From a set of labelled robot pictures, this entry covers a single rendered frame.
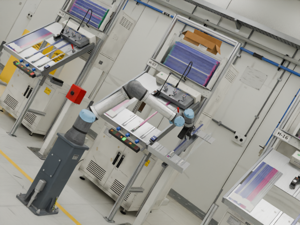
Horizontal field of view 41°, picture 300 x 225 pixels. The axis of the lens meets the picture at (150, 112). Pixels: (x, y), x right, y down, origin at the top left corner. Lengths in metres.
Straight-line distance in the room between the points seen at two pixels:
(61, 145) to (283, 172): 1.73
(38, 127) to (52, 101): 0.32
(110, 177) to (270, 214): 1.55
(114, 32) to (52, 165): 2.20
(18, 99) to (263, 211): 2.96
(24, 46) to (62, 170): 2.04
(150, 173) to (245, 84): 2.08
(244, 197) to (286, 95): 2.24
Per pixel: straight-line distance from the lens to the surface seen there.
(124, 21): 4.72
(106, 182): 3.84
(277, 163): 3.38
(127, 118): 3.53
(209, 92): 3.69
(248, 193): 3.10
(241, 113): 5.12
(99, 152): 3.92
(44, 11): 6.58
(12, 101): 4.81
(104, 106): 2.95
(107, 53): 4.70
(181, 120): 2.86
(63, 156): 2.84
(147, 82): 3.89
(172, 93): 3.69
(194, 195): 5.20
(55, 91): 4.40
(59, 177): 2.89
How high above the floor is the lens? 1.21
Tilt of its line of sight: 4 degrees down
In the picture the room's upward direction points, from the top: 30 degrees clockwise
